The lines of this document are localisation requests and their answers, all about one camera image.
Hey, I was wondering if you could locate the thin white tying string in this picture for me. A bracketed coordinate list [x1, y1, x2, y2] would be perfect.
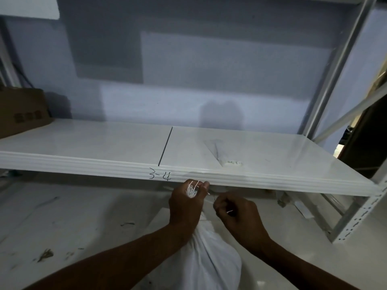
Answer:
[189, 179, 235, 215]

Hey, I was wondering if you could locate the white perforated rack post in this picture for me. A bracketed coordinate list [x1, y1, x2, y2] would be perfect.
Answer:
[331, 175, 387, 244]

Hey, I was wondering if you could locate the grey metal rear upright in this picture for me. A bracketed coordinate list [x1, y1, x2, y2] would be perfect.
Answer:
[0, 42, 20, 88]
[302, 0, 379, 138]

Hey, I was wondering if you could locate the grey metal diagonal brace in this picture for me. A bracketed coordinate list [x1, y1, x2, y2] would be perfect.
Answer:
[314, 93, 387, 142]

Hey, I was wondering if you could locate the white woven sack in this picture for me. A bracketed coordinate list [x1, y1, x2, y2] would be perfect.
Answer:
[148, 179, 242, 290]

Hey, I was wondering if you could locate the person's left hand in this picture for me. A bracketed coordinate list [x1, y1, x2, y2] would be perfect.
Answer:
[168, 179, 211, 239]

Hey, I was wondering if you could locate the person's right forearm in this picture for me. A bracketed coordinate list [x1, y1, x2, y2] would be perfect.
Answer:
[254, 238, 351, 290]

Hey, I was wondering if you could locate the person's right hand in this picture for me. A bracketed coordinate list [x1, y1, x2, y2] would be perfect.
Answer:
[213, 191, 273, 254]

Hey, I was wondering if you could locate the large brown cardboard box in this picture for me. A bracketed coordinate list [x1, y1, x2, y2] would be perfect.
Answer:
[0, 87, 55, 139]

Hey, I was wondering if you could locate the black cable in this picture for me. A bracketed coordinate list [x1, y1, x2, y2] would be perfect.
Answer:
[18, 69, 34, 88]

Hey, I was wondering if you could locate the person's left forearm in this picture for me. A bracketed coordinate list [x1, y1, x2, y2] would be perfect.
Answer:
[27, 223, 188, 290]

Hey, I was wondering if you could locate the white shelf board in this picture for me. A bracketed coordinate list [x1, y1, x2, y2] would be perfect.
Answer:
[0, 119, 381, 197]

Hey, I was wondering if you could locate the white paper scrap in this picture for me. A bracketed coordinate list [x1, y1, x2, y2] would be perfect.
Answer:
[293, 201, 314, 220]

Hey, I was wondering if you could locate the dark debris clump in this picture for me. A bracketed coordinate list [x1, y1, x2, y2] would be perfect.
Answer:
[37, 249, 54, 263]

